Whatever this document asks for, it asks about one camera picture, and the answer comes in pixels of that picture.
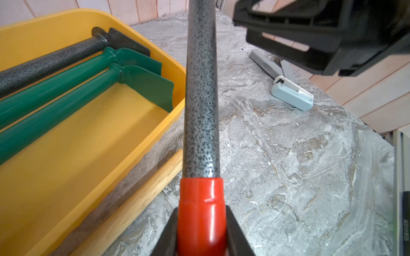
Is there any wooden handle pick hammer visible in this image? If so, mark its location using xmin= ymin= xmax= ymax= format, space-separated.
xmin=71 ymin=149 xmax=183 ymax=256

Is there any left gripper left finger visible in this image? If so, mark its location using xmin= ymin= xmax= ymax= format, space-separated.
xmin=151 ymin=208 xmax=178 ymax=256

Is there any yellow plastic storage box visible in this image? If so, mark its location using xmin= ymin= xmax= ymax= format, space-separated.
xmin=1 ymin=9 xmax=186 ymax=256

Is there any green hoe red grip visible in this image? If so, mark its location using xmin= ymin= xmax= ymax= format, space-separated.
xmin=1 ymin=47 xmax=162 ymax=128
xmin=1 ymin=64 xmax=174 ymax=163

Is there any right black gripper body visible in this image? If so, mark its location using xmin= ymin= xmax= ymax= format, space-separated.
xmin=233 ymin=1 xmax=410 ymax=77

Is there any grey speckled hoe red grip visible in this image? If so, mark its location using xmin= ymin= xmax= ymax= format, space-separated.
xmin=1 ymin=27 xmax=151 ymax=98

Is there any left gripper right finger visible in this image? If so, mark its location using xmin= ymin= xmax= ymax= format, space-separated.
xmin=226 ymin=205 xmax=255 ymax=256

